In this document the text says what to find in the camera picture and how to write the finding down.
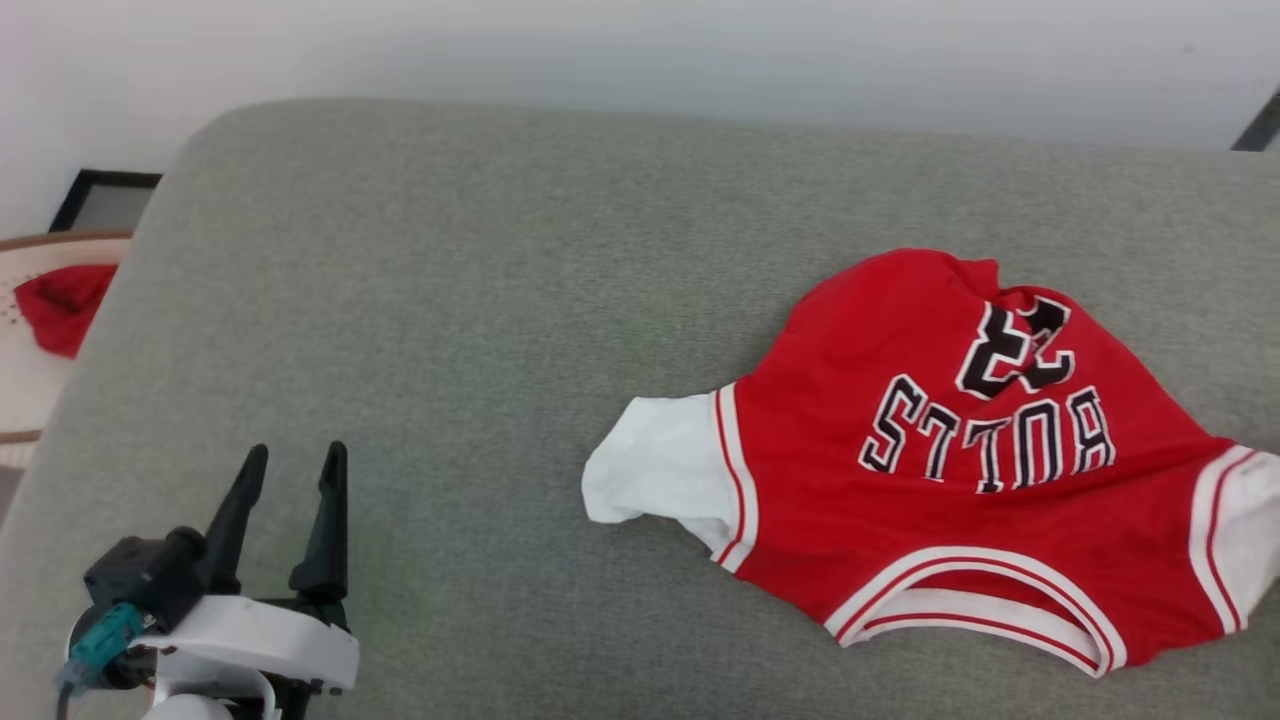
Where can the dark wall corner strip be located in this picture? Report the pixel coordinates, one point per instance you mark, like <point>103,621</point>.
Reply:
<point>1260,125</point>

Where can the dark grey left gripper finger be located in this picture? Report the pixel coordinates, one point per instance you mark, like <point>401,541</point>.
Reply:
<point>232,530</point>
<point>328,540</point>

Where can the white plastic laundry basket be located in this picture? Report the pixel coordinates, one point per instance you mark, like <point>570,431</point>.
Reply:
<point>25,400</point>

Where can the teal left camera connector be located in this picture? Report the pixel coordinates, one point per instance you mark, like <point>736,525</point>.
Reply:
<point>105,640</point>

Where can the red and white basketball jersey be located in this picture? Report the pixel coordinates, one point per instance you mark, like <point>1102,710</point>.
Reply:
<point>900,520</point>

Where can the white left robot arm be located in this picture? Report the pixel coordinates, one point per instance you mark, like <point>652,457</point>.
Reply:
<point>190,710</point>

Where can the black floor frame strip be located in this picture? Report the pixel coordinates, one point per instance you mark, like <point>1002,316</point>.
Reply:
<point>110,176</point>

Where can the crumpled red cloth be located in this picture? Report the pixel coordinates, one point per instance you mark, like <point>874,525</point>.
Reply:
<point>65,305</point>

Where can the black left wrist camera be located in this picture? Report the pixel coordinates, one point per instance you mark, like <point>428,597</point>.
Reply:
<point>145,580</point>

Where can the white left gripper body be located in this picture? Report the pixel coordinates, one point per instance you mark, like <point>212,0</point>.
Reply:
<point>260,640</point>

